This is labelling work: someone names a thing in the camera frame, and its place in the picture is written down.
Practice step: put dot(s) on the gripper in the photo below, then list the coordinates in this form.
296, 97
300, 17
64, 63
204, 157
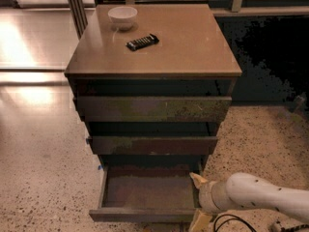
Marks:
206, 196

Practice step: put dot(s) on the drawer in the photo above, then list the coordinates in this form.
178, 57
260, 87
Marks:
152, 109
131, 193
127, 145

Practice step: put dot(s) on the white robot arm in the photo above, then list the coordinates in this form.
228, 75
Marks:
243, 191

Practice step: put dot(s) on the brown drawer cabinet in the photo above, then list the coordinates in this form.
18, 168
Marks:
192, 59

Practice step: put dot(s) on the white power strip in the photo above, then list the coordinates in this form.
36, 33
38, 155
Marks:
284, 227

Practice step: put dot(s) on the black snack bar packet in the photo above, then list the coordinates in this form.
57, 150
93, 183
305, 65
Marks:
143, 42

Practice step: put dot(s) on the white bowl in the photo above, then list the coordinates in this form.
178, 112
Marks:
122, 17

